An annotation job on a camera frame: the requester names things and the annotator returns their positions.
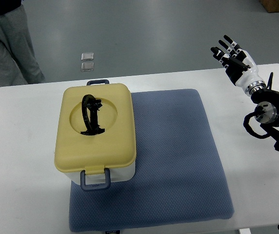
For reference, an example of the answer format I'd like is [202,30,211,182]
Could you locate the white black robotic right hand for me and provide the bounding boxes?
[211,35,266,97]

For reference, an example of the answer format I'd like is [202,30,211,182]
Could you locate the yellow storage box lid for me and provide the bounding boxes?
[54,79,137,191]

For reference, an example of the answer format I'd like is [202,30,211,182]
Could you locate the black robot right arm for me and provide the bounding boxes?
[243,73,279,152]

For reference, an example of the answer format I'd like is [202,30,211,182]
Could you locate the white storage box base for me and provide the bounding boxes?
[65,161,136,185]

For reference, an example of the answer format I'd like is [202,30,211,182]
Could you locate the blue quilted mat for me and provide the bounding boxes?
[69,89,234,232]

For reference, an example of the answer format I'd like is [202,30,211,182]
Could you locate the lower metal floor plate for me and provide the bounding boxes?
[81,61,94,72]

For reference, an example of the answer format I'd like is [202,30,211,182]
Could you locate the metal floor plate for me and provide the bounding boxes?
[81,52,94,61]
[81,61,94,72]

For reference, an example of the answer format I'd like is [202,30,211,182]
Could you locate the upper metal floor plate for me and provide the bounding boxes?
[81,52,94,61]

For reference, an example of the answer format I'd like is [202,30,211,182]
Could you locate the person in grey trousers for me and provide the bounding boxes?
[0,0,45,86]

